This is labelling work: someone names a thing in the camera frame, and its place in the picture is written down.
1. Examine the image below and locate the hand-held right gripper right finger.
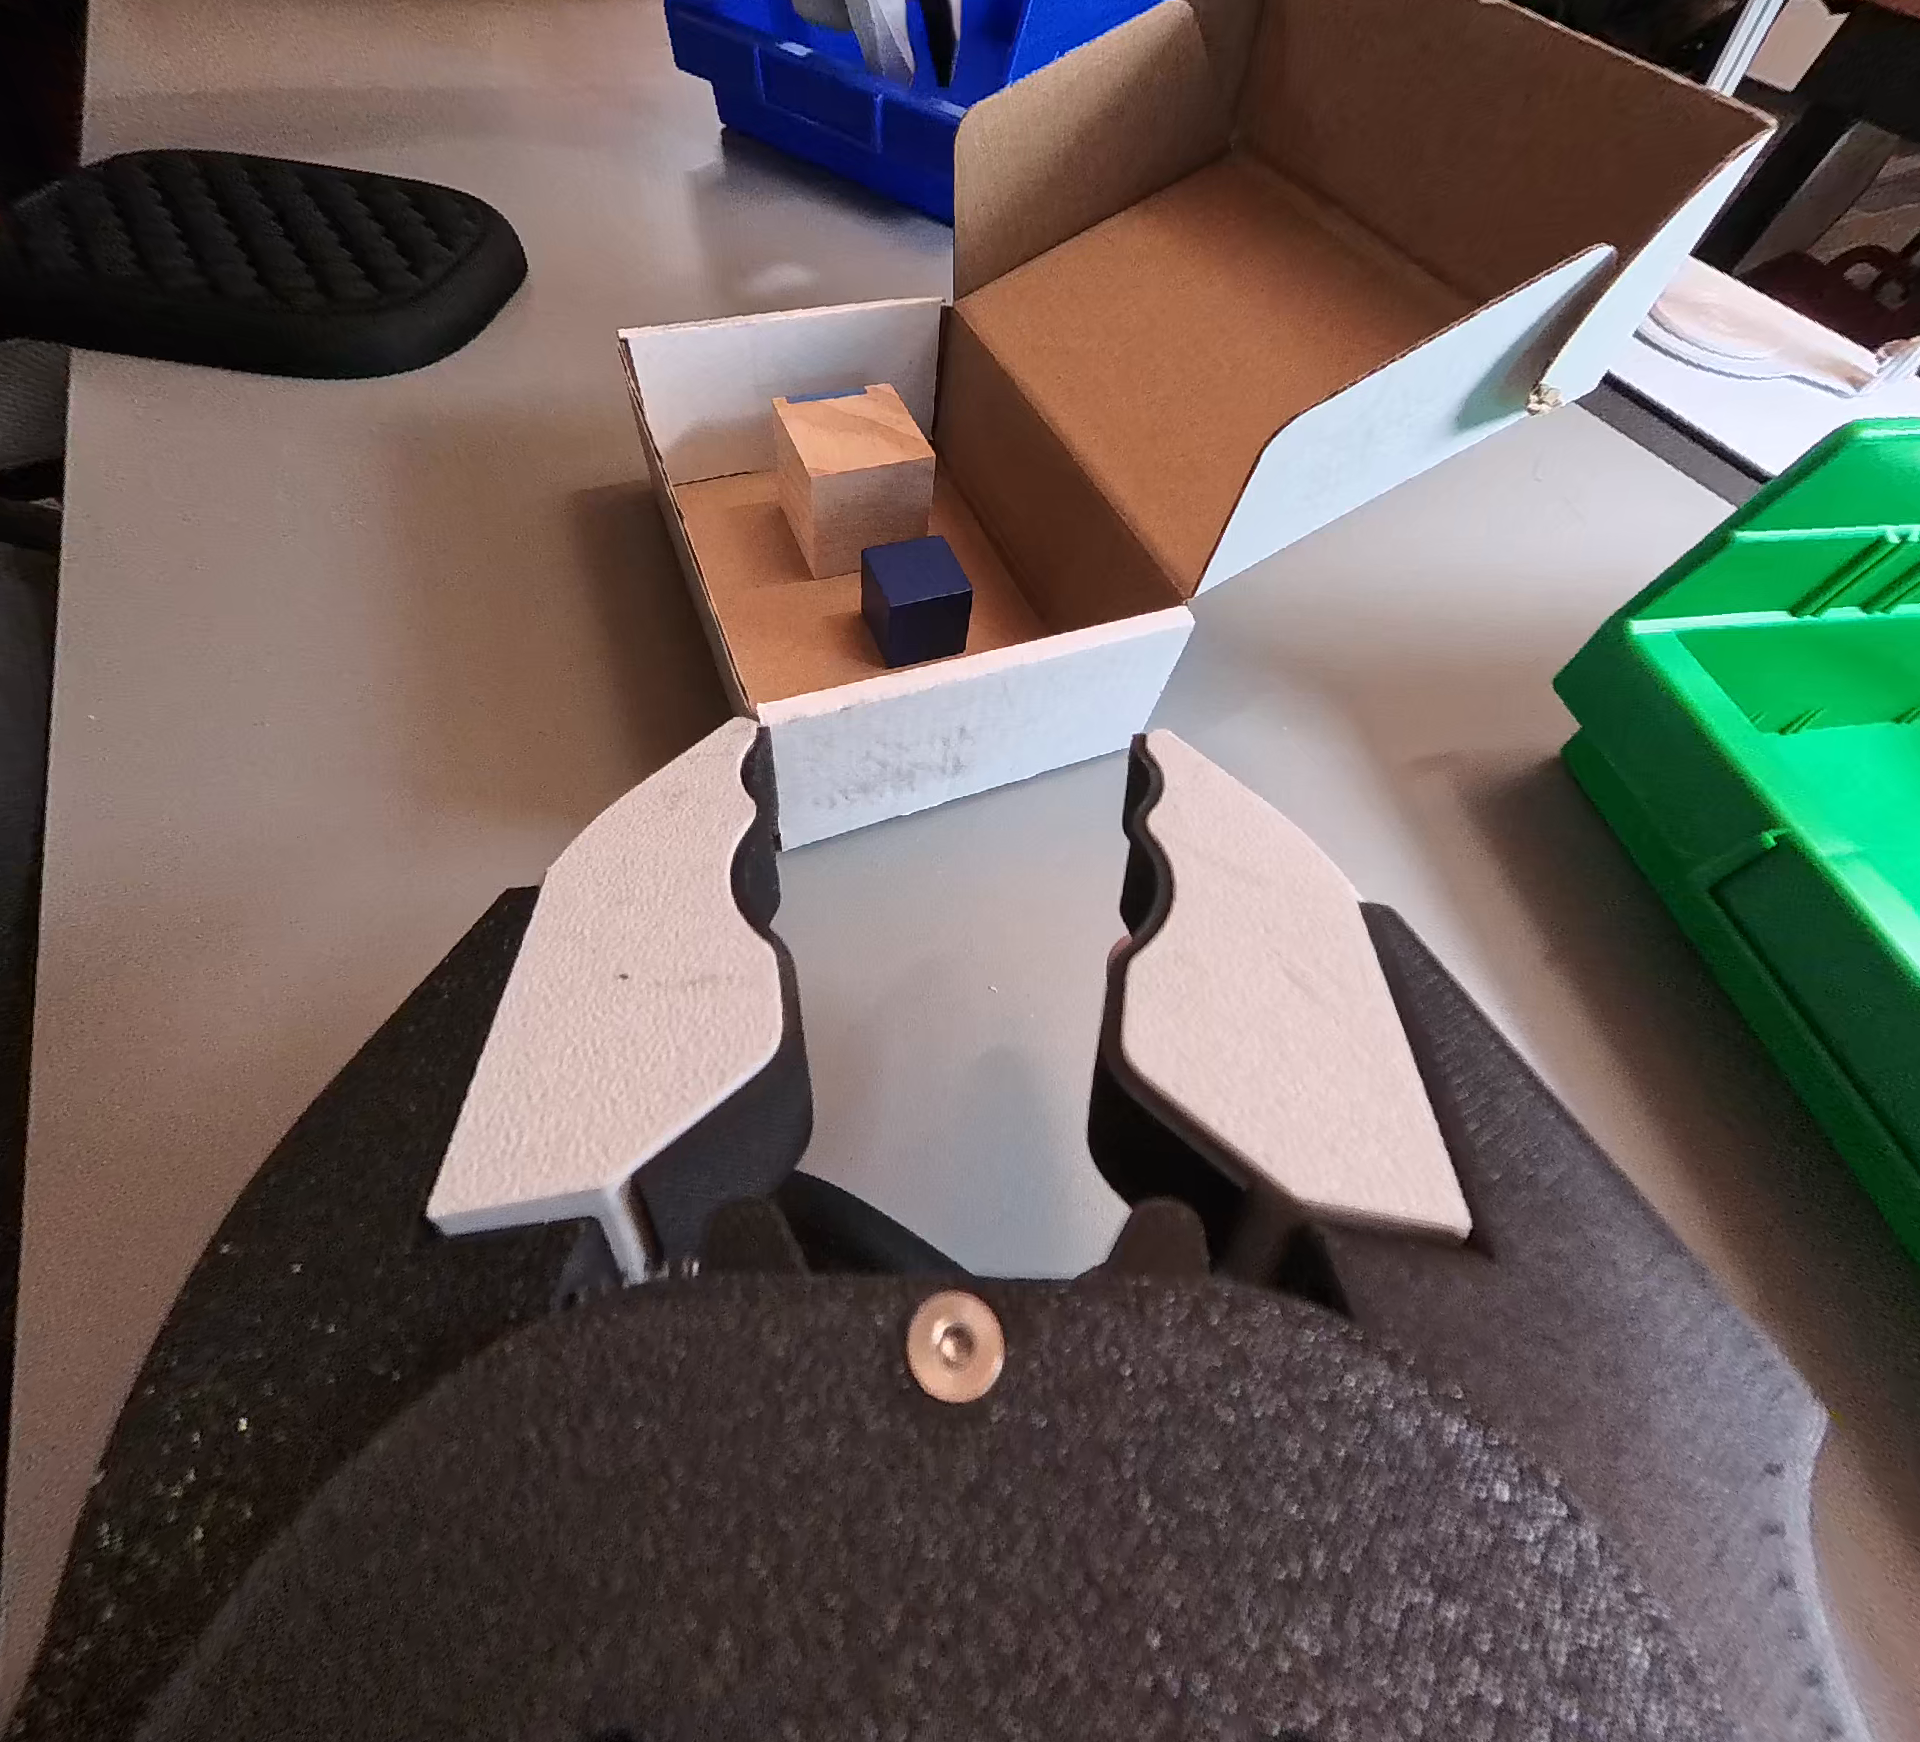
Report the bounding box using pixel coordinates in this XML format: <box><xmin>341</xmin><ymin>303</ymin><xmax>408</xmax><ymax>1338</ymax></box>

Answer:
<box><xmin>1083</xmin><ymin>729</ymin><xmax>1476</xmax><ymax>1276</ymax></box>

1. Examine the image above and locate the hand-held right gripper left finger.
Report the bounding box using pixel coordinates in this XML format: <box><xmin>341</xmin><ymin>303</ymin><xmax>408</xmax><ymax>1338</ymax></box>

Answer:
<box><xmin>425</xmin><ymin>717</ymin><xmax>817</xmax><ymax>1285</ymax></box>

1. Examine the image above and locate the cardboard box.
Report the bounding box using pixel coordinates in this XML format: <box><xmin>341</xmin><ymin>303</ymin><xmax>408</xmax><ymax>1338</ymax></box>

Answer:
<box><xmin>619</xmin><ymin>0</ymin><xmax>1780</xmax><ymax>855</ymax></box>

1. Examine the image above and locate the grey desk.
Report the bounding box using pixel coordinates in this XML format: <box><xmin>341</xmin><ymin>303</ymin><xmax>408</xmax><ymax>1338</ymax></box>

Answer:
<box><xmin>0</xmin><ymin>0</ymin><xmax>1920</xmax><ymax>1683</ymax></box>

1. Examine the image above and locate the small blue cube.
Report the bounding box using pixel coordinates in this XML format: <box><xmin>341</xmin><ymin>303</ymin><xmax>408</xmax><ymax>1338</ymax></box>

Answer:
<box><xmin>860</xmin><ymin>536</ymin><xmax>977</xmax><ymax>668</ymax></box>

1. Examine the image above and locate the pale wooden block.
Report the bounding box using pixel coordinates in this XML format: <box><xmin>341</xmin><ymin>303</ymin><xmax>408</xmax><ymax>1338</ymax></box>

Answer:
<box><xmin>772</xmin><ymin>381</ymin><xmax>939</xmax><ymax>580</ymax></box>

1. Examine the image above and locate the green plastic bin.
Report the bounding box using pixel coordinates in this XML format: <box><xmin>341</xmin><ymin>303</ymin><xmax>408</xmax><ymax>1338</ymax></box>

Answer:
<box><xmin>1554</xmin><ymin>418</ymin><xmax>1920</xmax><ymax>1265</ymax></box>

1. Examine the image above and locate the black chair armrest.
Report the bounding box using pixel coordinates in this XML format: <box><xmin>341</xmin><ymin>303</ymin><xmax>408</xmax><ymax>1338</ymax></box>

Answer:
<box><xmin>0</xmin><ymin>149</ymin><xmax>531</xmax><ymax>381</ymax></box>

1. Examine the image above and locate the light grey table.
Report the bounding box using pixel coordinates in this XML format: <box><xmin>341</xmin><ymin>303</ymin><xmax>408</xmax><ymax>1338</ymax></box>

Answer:
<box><xmin>1606</xmin><ymin>256</ymin><xmax>1920</xmax><ymax>484</ymax></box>

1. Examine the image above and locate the white plastic tray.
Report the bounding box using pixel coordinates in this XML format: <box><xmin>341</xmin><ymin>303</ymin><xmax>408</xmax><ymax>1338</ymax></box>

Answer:
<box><xmin>1635</xmin><ymin>279</ymin><xmax>1884</xmax><ymax>398</ymax></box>

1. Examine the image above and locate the silver aluminium profile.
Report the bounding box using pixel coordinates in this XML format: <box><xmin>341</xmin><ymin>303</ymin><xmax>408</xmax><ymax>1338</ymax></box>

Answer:
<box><xmin>1709</xmin><ymin>0</ymin><xmax>1824</xmax><ymax>97</ymax></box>

